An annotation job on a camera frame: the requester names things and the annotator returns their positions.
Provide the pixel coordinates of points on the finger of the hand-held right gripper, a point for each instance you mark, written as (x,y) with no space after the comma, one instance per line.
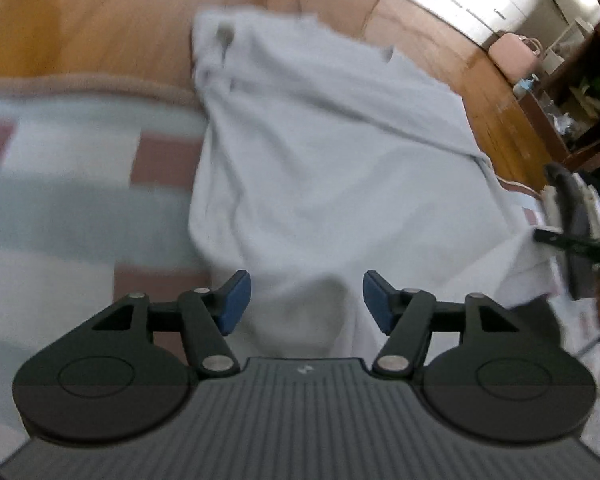
(570,242)

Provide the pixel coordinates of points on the dark wooden shelf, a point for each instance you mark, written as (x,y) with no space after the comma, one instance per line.
(585,85)

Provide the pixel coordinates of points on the clear bottle with blue cap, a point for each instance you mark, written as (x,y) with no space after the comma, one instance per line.
(525,87)

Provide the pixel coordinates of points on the white garment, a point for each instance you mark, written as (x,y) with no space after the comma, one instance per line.
(330,160)

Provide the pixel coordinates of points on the checkered pink and grey mat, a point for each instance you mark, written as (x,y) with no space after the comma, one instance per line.
(55,200)

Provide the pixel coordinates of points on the dark grey folded garment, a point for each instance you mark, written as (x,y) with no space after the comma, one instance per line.
(575,210)

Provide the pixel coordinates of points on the cream folded garment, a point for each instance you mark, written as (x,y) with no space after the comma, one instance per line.
(597,212)
(552,207)

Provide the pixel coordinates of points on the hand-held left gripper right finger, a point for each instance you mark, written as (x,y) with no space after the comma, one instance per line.
(377,305)

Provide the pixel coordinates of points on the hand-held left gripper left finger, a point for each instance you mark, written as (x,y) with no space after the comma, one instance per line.
(235,306)

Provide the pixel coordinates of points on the pink bag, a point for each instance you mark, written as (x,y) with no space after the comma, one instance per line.
(512,56)

